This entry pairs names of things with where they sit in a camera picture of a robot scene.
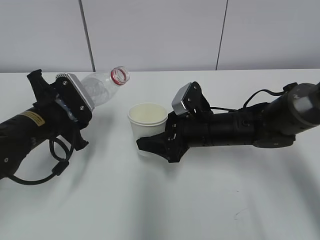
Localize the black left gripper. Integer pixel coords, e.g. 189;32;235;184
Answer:
27;69;89;150

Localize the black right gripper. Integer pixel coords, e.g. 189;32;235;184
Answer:
136;112;190;163

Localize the white paper cup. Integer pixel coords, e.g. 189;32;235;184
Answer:
127;102;168;157

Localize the clear water bottle red label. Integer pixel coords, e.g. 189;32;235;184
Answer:
55;66;130;110

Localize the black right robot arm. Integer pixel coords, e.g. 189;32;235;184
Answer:
136;81;320;163

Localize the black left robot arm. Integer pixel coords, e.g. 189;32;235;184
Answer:
0;69;94;186

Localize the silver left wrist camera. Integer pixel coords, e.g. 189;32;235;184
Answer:
54;73;95;124

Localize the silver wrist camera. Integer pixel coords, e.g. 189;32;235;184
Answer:
54;73;95;124
171;81;211;118

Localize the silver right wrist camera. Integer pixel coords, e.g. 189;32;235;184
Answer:
171;81;211;118

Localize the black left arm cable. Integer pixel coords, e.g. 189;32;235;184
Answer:
11;126;76;186

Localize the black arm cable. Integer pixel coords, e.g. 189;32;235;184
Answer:
209;84;298;112
11;126;76;186

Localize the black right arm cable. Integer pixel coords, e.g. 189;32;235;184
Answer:
209;84;298;112

